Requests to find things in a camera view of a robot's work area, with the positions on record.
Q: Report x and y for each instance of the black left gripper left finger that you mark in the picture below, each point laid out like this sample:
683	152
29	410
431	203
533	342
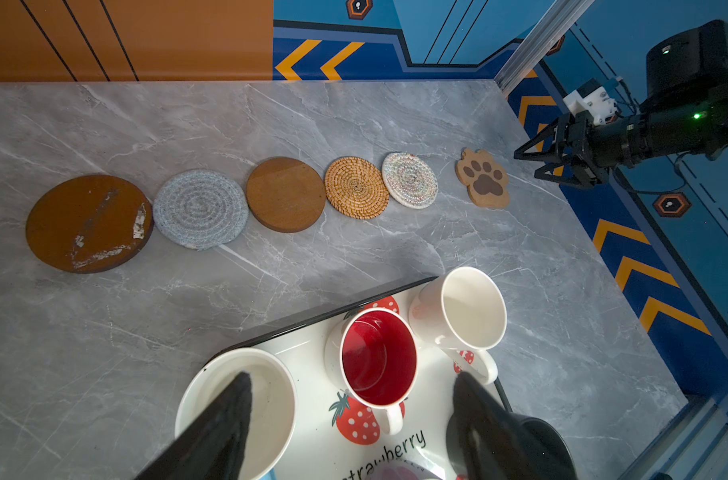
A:
213	446

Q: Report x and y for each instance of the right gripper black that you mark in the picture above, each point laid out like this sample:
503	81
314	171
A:
564	148

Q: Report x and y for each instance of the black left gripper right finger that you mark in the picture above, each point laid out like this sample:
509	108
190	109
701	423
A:
493	444

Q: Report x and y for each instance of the cork paw print coaster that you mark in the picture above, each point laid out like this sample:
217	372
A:
485	179

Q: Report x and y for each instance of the white multicolour woven rope coaster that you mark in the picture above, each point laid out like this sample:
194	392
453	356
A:
409	180

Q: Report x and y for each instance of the woven rattan round coaster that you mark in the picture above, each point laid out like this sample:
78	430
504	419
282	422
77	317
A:
355	188

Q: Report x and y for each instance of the grey blue rope coaster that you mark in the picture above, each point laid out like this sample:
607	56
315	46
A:
200	209

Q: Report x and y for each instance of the dark scratched wooden coaster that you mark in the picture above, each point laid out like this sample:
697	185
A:
90	224

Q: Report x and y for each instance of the brown round wooden coaster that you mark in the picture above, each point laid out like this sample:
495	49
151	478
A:
285	194

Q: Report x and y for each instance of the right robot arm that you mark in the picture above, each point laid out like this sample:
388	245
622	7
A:
686	113

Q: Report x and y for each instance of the black mug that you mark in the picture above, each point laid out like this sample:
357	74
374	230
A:
550	441

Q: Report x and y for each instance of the white mug front left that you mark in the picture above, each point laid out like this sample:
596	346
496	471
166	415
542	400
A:
274	399

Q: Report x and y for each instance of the plain white mug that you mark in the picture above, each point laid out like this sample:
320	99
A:
463	314

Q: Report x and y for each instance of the white mug red inside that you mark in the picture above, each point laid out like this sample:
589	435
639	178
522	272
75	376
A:
372	358

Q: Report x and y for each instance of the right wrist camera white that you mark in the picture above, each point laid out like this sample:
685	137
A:
592	97

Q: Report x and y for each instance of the white mug purple handle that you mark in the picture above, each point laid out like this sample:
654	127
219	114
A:
394	474

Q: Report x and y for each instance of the aluminium corner post right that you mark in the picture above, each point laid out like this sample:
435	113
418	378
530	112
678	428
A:
559	18

